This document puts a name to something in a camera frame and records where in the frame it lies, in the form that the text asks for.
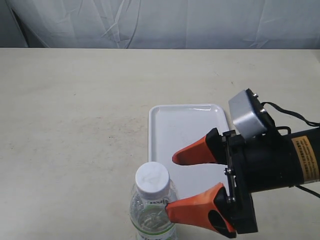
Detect white rectangular plastic tray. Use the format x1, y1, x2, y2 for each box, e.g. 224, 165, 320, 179
148, 104, 229, 199

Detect clear plastic bottle white cap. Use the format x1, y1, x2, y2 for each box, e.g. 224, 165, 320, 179
129, 161, 178, 240

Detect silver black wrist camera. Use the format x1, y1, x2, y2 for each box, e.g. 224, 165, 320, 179
228, 88, 276, 140

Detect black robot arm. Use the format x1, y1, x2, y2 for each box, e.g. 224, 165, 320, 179
165, 128, 320, 239

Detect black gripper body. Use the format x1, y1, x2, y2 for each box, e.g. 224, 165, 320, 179
222, 130, 292, 234

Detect white wrinkled backdrop cloth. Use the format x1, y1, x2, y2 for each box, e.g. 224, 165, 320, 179
6, 0, 320, 49

